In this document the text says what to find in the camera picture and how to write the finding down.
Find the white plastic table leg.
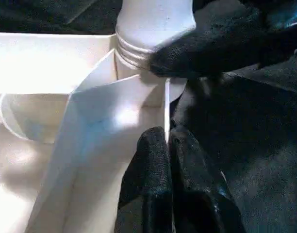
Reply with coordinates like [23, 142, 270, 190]
[115, 0, 197, 70]

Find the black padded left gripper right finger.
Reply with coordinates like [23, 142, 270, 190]
[169, 125, 244, 233]

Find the white plastic table top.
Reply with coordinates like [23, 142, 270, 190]
[0, 31, 188, 233]

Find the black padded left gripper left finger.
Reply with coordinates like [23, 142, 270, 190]
[115, 125, 175, 233]

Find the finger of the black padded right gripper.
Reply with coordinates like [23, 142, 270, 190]
[148, 4, 297, 80]

